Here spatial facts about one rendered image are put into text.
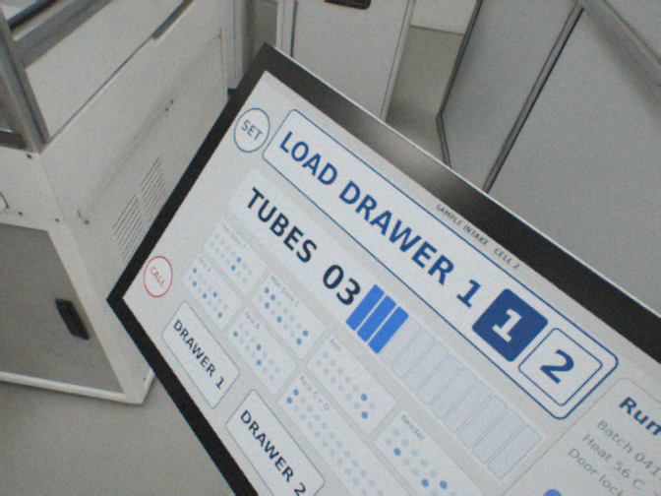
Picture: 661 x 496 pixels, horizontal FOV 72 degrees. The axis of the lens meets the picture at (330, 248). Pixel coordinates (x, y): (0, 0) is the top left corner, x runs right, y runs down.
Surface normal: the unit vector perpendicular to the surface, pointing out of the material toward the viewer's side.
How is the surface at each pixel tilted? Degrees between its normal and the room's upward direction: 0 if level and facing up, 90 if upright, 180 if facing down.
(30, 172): 90
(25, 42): 90
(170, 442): 0
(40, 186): 90
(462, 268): 50
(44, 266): 90
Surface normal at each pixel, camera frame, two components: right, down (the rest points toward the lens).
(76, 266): -0.12, 0.72
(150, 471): 0.14, -0.66
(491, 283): -0.48, -0.10
